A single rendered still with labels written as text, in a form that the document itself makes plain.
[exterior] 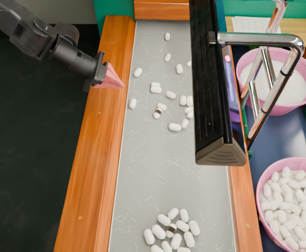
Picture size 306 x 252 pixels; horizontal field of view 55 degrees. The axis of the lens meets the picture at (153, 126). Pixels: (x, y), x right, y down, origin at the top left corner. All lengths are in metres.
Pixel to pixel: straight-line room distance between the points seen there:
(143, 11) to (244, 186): 0.71
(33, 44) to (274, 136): 0.75
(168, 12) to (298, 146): 0.64
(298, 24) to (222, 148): 0.90
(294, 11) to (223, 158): 0.91
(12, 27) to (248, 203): 0.69
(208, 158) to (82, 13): 1.91
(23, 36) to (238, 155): 0.54
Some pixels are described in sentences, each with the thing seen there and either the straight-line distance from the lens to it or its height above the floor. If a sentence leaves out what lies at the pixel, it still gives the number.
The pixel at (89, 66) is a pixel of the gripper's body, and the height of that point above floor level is 0.95.
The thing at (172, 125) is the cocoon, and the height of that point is 0.76.
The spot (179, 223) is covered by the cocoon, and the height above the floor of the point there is 0.76.
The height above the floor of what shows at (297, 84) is 0.74.
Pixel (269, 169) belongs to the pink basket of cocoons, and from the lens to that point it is 0.84.
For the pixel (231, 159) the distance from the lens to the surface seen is 0.47.
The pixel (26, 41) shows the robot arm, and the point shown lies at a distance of 0.75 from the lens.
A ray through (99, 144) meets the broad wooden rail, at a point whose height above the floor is 0.77.
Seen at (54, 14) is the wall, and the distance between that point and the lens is 2.32.
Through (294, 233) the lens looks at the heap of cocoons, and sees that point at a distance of 0.84.
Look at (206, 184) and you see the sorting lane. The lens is 0.80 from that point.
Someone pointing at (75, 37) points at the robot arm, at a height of 0.97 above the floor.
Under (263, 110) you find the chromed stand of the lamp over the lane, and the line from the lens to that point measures 0.76.
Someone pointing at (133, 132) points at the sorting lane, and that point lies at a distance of 0.87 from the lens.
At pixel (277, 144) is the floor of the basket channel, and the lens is 1.00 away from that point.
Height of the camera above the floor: 1.47
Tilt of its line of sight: 56 degrees down
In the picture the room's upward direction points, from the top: straight up
